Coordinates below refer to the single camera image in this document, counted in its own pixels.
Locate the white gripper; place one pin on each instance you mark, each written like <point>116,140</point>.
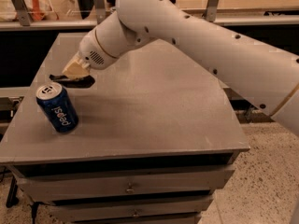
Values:
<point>92,51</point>

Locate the black rxbar chocolate bar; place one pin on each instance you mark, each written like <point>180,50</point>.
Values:
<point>81,83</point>

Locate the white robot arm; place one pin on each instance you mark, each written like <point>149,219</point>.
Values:
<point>265,76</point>

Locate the blue pepsi can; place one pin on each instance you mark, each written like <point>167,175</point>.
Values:
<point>54,101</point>

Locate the plastic bag with orange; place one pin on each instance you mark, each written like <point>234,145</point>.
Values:
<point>38,10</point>

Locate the grey drawer cabinet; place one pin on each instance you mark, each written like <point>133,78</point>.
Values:
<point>154,108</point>

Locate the top drawer with knob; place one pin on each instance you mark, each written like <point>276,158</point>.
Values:
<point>123,183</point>

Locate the drawer with knob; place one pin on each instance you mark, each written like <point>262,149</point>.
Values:
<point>123,183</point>
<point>137,208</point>

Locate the grey metal shelf bracket middle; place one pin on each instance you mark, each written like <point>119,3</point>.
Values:
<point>100,10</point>

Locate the grey metal shelf bracket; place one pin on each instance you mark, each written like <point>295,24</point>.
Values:
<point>211,10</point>
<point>22,12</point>
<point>100,10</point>

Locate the grey metal shelf bracket left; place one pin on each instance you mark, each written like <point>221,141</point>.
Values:
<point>22,12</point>

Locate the grey metal shelf bracket right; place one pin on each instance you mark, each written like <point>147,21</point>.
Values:
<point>211,10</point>

